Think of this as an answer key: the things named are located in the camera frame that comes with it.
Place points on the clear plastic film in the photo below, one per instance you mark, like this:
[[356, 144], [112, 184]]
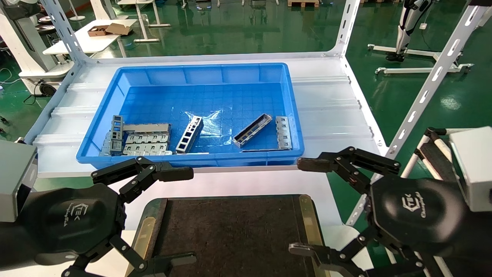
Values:
[[215, 123]]

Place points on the white perforated shelf upright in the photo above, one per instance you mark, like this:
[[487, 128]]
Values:
[[63, 29], [348, 27], [434, 75]]

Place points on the flat metal plate with cutouts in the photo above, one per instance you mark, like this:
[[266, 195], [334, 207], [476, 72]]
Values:
[[132, 138], [278, 132], [130, 150]]

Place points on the black caster wheel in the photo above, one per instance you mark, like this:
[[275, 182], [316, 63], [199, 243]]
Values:
[[48, 89]]

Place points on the metal cage part with holes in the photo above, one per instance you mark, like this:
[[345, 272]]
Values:
[[179, 148]]

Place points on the blue plastic bin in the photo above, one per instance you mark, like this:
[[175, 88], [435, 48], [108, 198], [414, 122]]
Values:
[[207, 75]]

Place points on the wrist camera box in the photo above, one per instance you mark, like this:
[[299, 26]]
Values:
[[474, 169], [13, 177]]

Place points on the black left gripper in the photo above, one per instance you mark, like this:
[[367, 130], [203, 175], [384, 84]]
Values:
[[73, 219]]

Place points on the white desk leg frame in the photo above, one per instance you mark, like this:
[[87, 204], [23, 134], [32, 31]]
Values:
[[140, 23]]

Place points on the metal tray part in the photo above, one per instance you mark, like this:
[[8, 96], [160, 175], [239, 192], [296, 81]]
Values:
[[253, 134]]

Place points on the white machine pedestal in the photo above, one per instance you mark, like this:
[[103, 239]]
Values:
[[7, 38]]

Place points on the open cardboard box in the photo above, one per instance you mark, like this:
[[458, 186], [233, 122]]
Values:
[[117, 29]]

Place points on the humanoid robot legs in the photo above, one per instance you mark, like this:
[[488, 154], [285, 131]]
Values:
[[407, 15]]

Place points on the black round stool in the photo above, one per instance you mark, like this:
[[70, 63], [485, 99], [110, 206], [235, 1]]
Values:
[[48, 29]]

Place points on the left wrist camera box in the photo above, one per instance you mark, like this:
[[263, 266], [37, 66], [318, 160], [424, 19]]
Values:
[[13, 177]]

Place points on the white background table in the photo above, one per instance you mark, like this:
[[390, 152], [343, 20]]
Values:
[[88, 44]]

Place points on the white round base stand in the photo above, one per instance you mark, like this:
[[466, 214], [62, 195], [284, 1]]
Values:
[[77, 17]]

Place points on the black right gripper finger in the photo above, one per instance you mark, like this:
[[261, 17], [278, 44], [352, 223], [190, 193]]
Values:
[[307, 250], [313, 164]]

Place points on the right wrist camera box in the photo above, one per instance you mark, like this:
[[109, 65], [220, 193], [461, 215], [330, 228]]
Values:
[[474, 169]]

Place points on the dark grey upright cage part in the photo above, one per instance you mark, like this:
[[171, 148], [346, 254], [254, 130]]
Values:
[[116, 129]]

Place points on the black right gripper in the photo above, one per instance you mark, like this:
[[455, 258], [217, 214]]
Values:
[[419, 211]]

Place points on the wooden pallet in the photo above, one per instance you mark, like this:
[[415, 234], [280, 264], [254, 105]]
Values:
[[303, 3]]

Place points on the white wheeled stand base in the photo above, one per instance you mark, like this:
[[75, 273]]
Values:
[[415, 70]]

